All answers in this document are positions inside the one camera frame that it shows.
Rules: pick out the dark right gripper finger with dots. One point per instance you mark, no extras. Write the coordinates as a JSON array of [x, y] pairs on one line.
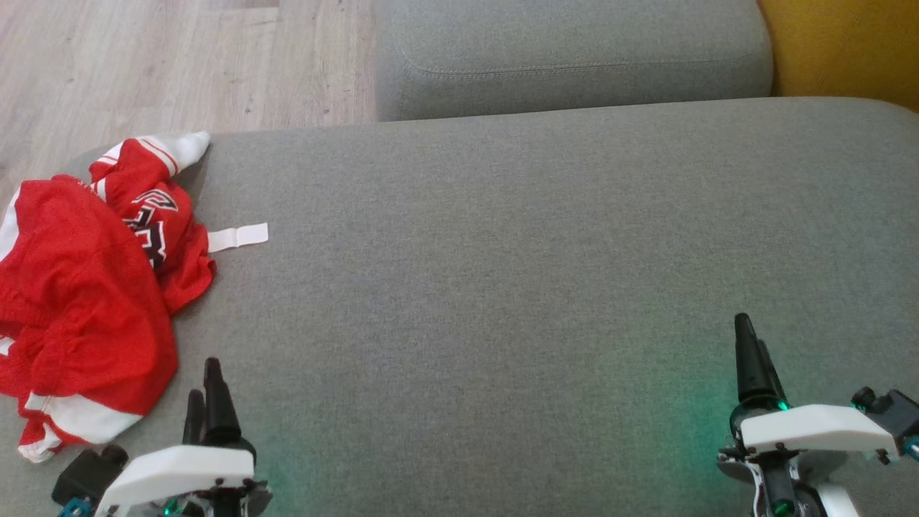
[[750, 366], [777, 391]]

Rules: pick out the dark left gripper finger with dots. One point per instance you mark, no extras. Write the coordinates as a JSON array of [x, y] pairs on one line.
[[217, 409], [193, 424]]

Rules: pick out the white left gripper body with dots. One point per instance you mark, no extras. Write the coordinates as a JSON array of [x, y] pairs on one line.
[[179, 470]]

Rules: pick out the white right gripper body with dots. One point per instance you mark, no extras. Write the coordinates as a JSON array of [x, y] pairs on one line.
[[811, 429]]

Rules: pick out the red and white sports jersey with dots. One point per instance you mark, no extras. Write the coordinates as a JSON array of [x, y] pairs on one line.
[[72, 301]]

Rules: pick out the white tape strip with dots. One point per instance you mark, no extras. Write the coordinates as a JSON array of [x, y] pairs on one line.
[[240, 235]]

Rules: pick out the grey fabric ottoman cushion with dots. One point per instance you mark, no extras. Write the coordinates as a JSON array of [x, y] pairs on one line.
[[574, 50]]

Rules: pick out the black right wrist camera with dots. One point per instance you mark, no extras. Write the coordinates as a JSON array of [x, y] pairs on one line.
[[897, 413]]

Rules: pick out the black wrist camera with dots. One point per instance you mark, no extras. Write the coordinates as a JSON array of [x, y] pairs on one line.
[[82, 477], [897, 413]]

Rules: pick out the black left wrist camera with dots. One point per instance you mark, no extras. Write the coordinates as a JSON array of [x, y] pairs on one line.
[[82, 477]]

